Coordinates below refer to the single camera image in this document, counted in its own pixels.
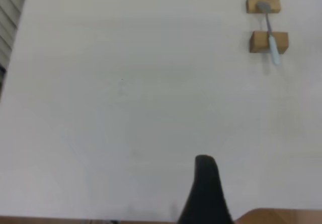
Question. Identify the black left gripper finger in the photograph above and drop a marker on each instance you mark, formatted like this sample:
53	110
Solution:
205	193

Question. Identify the arched wooden block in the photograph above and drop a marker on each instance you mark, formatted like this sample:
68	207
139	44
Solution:
257	41

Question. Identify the flat rectangular wooden block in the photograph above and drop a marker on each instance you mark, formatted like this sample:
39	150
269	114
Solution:
274	5

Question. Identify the white slatted window blind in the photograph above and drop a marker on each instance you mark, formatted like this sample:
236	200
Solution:
8	10

